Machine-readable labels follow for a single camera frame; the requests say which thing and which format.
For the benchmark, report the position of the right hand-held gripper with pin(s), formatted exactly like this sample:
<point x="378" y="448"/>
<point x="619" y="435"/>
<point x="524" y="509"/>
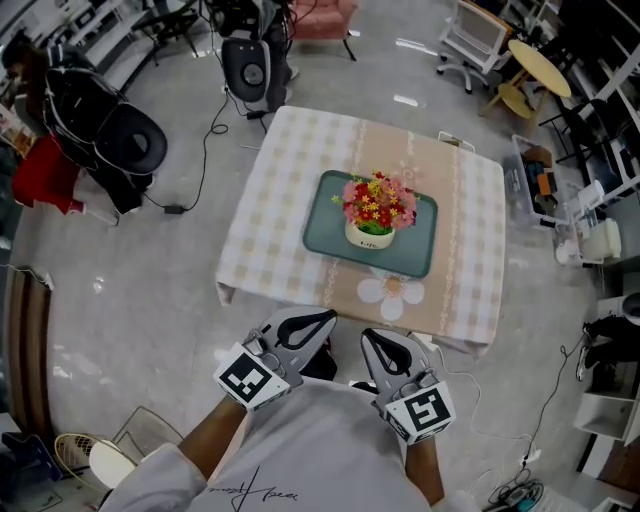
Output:
<point x="420" y="412"/>

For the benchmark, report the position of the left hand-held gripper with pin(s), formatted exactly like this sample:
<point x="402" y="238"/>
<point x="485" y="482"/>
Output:
<point x="250" y="380"/>

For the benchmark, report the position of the flower pot with colourful flowers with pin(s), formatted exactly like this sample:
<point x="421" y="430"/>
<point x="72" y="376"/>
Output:
<point x="370" y="240"/>

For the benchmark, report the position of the green tray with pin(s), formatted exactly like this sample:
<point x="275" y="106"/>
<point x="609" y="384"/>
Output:
<point x="325" y="220"/>

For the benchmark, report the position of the person's right forearm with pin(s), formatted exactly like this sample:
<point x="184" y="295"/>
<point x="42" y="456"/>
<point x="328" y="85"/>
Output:
<point x="424" y="470"/>

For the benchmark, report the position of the person's left forearm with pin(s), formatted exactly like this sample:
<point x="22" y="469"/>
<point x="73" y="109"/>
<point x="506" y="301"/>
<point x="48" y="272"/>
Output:
<point x="215" y="440"/>

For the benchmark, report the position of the person's black sandal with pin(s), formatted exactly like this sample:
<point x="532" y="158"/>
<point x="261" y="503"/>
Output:
<point x="362" y="386"/>
<point x="320" y="362"/>

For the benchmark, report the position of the person's white shirt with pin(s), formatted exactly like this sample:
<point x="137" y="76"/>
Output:
<point x="325" y="450"/>

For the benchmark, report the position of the table with checked tablecloth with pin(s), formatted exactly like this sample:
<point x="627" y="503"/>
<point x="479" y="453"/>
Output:
<point x="280" y="200"/>

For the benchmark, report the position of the small white power strip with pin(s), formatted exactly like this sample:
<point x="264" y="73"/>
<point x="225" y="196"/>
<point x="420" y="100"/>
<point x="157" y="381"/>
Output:
<point x="531" y="456"/>

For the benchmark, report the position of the white cube shelf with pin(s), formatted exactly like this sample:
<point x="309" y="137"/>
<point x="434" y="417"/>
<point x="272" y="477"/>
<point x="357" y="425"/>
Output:
<point x="600" y="415"/>

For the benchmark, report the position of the white basket with wooden blocks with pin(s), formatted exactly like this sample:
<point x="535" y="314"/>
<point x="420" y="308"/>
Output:
<point x="456" y="140"/>

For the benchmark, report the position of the clear storage bin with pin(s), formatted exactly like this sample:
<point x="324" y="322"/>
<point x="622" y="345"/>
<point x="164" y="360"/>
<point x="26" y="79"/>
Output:
<point x="535" y="175"/>

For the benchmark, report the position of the white round appliance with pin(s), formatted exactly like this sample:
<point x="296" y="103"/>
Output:
<point x="600" y="240"/>

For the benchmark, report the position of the black oval padded device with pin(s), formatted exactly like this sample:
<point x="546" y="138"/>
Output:
<point x="130" y="145"/>

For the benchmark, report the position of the white electric kettle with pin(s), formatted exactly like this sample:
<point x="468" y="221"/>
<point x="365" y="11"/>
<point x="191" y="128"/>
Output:
<point x="591" y="192"/>

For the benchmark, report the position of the white-rimmed black oval device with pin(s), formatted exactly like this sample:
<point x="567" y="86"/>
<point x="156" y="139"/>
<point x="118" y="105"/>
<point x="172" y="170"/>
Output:
<point x="247" y="75"/>

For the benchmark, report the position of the brown wooden bench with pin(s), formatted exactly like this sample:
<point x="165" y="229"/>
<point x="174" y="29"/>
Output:
<point x="27" y="350"/>

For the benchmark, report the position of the dark blue stool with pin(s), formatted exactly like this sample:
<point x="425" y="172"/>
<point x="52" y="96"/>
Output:
<point x="30" y="457"/>

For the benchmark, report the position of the pink armchair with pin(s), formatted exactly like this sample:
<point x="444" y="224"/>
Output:
<point x="320" y="20"/>

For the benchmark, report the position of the round wooden side table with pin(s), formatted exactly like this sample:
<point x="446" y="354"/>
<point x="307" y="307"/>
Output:
<point x="540" y="65"/>

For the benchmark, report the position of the white office chair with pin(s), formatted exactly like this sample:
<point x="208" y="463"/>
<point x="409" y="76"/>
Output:
<point x="475" y="30"/>

